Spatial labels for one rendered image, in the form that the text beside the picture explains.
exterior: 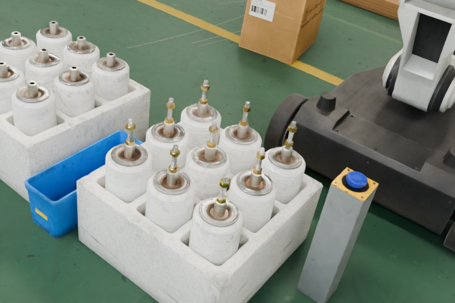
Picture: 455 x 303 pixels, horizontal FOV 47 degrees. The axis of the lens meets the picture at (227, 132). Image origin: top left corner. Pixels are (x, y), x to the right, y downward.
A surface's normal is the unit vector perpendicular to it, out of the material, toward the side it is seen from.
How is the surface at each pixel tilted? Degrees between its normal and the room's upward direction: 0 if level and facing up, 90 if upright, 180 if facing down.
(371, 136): 0
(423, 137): 0
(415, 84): 106
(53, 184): 88
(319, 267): 90
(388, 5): 90
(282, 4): 90
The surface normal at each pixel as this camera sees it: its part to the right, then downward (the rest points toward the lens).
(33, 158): 0.78, 0.44
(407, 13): -0.58, 0.54
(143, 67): 0.14, -0.81
